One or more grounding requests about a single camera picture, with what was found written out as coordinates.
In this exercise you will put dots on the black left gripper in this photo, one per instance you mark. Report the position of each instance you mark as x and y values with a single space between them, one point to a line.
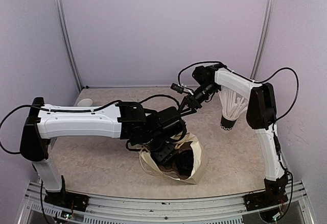
164 157

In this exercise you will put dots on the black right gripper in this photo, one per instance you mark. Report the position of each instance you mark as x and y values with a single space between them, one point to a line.
193 101

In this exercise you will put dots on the black paper coffee cup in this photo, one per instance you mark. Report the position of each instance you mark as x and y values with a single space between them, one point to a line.
185 161

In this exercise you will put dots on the cream paper takeout bag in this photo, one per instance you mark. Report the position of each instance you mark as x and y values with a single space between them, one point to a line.
189 142

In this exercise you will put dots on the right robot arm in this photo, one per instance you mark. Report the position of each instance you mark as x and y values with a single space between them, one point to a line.
255 98

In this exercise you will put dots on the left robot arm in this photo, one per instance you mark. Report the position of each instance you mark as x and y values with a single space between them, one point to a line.
157 131

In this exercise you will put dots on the black cup holding straws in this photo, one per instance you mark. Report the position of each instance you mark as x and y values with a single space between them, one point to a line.
227 123

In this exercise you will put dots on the white wrapped straws bundle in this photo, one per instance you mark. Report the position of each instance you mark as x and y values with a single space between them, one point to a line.
233 104

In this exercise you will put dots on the blue translucent cup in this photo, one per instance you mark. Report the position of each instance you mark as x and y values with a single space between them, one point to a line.
86 102

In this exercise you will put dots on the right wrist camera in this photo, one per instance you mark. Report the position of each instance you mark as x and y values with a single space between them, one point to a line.
181 89

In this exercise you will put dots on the aluminium front frame rail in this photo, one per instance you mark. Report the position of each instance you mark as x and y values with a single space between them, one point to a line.
109 209

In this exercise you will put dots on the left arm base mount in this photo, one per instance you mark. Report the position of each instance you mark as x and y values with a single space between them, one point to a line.
68 200

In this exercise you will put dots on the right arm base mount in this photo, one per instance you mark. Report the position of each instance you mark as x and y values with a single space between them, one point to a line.
259 200

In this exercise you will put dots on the right aluminium frame post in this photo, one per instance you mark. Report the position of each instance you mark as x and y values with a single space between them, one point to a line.
263 38

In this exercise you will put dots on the aluminium frame post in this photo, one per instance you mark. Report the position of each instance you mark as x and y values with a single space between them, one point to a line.
68 45
263 38

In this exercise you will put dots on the left aluminium frame post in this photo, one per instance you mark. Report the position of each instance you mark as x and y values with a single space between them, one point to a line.
68 45

